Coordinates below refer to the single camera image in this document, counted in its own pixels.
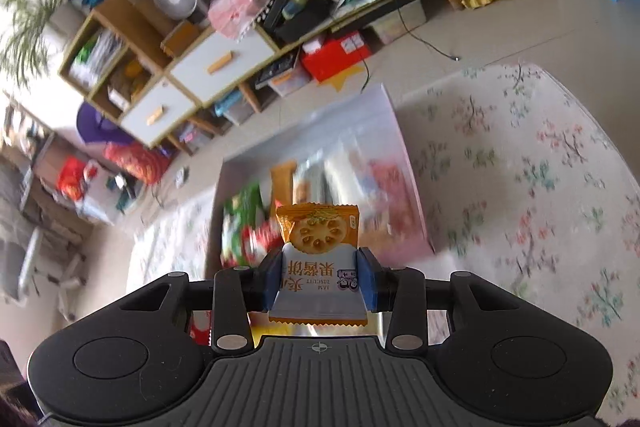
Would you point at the long wooden TV cabinet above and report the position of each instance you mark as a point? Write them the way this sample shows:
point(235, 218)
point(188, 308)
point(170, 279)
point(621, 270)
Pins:
point(148, 74)

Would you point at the green potted plant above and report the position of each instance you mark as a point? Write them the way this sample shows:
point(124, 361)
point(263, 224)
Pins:
point(24, 54)

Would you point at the green chips snack packet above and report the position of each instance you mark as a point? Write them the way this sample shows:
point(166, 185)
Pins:
point(242, 233)

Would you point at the orange jam biscuit packet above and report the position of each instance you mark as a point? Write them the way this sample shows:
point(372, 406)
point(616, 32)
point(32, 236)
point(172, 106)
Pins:
point(319, 281)

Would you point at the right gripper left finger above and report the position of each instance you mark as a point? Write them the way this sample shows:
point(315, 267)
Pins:
point(237, 292)

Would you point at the floral tablecloth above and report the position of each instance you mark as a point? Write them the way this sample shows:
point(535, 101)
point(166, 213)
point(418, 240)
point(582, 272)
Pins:
point(497, 170)

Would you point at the red gift bag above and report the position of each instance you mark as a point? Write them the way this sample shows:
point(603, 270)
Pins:
point(147, 166)

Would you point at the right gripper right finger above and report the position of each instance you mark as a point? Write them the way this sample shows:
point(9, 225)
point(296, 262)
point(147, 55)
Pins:
point(400, 293)

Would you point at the pink cardboard box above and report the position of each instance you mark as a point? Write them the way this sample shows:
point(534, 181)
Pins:
point(320, 186)

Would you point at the red box under cabinet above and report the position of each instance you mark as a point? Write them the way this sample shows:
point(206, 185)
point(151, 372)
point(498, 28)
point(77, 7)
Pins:
point(335, 55)

